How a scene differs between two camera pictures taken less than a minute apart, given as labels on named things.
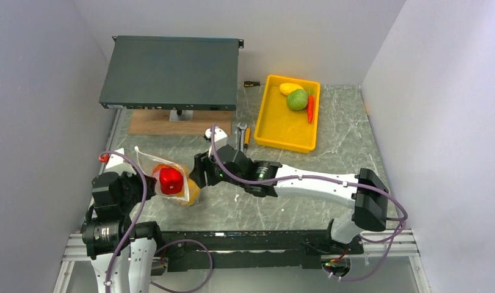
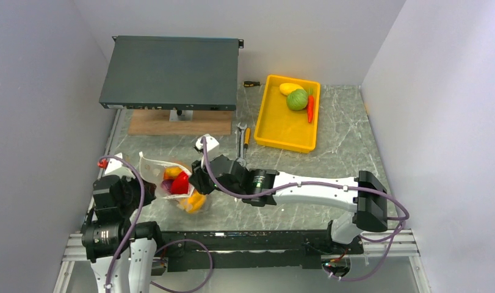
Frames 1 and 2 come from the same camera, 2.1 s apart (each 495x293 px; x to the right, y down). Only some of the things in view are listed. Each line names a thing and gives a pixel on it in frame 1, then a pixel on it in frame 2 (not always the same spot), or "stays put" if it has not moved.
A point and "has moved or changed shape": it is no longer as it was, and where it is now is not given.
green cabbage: x=297 y=99 stays put
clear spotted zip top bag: x=171 y=180 has moved or changed shape
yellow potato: x=163 y=166 → x=171 y=173
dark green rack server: x=170 y=72 stays put
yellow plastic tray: x=278 y=126 stays put
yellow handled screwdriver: x=247 y=138 stays put
